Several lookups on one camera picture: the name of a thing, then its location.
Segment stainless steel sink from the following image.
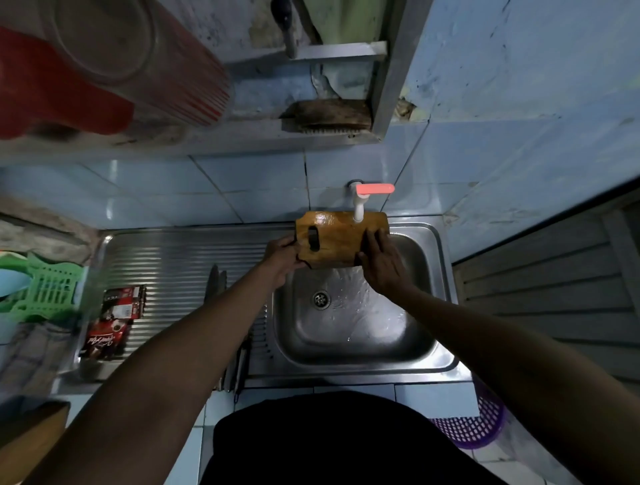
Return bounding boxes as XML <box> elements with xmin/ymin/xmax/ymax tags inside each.
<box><xmin>52</xmin><ymin>219</ymin><xmax>473</xmax><ymax>396</ymax></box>

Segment person's right hand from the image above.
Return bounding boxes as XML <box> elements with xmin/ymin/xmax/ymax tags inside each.
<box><xmin>355</xmin><ymin>229</ymin><xmax>416</xmax><ymax>296</ymax></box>

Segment checked dishcloth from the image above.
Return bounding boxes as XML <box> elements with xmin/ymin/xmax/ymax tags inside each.
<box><xmin>0</xmin><ymin>322</ymin><xmax>71</xmax><ymax>396</ymax></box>

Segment person's right forearm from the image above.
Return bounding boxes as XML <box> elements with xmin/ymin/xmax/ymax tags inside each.
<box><xmin>395</xmin><ymin>284</ymin><xmax>640</xmax><ymax>485</ymax></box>

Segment red black sachet pack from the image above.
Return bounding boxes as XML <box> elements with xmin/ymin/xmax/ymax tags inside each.
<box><xmin>79</xmin><ymin>285</ymin><xmax>147</xmax><ymax>360</ymax></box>

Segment white faucet orange handle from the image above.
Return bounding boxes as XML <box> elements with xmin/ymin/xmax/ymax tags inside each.
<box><xmin>347</xmin><ymin>181</ymin><xmax>396</xmax><ymax>223</ymax></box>

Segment person's left forearm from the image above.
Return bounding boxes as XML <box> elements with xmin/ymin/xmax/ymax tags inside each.
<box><xmin>22</xmin><ymin>272</ymin><xmax>286</xmax><ymax>485</ymax></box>

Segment green plastic basket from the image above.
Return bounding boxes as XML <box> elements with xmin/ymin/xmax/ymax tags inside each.
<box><xmin>0</xmin><ymin>252</ymin><xmax>86</xmax><ymax>323</ymax></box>

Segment red striped drinking glass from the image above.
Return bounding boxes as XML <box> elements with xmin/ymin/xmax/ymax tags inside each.
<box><xmin>39</xmin><ymin>0</ymin><xmax>235</xmax><ymax>129</ymax></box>

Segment wooden scrub brush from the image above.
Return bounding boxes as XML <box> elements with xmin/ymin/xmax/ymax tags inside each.
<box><xmin>282</xmin><ymin>99</ymin><xmax>373</xmax><ymax>135</ymax></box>

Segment knives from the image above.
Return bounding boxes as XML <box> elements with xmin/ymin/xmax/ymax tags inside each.
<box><xmin>232</xmin><ymin>347</ymin><xmax>249</xmax><ymax>404</ymax></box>

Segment black knob handle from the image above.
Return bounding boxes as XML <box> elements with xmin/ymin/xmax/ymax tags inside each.
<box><xmin>271</xmin><ymin>0</ymin><xmax>299</xmax><ymax>59</ymax></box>

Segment purple plastic basket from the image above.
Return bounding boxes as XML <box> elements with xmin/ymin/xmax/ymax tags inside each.
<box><xmin>432</xmin><ymin>379</ymin><xmax>506</xmax><ymax>450</ymax></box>

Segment grey slatted wooden door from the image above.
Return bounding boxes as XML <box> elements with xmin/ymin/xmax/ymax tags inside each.
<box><xmin>452</xmin><ymin>189</ymin><xmax>640</xmax><ymax>480</ymax></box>

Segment person's left hand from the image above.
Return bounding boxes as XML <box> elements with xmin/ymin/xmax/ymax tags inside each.
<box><xmin>259</xmin><ymin>235</ymin><xmax>307</xmax><ymax>288</ymax></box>

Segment red plastic cup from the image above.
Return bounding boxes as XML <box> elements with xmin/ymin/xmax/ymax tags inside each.
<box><xmin>0</xmin><ymin>27</ymin><xmax>135</xmax><ymax>139</ymax></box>

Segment wooden knife block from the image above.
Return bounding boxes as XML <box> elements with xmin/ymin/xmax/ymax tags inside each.
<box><xmin>0</xmin><ymin>399</ymin><xmax>71</xmax><ymax>468</ymax></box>

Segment small wooden cutting board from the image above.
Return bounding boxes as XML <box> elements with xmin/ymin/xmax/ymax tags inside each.
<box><xmin>295</xmin><ymin>211</ymin><xmax>391</xmax><ymax>270</ymax></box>

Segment person's black clothing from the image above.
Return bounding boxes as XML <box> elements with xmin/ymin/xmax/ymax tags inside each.
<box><xmin>199</xmin><ymin>392</ymin><xmax>506</xmax><ymax>485</ymax></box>

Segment light blue plastic scoop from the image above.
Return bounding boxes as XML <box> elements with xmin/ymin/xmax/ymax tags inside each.
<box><xmin>0</xmin><ymin>269</ymin><xmax>33</xmax><ymax>300</ymax></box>

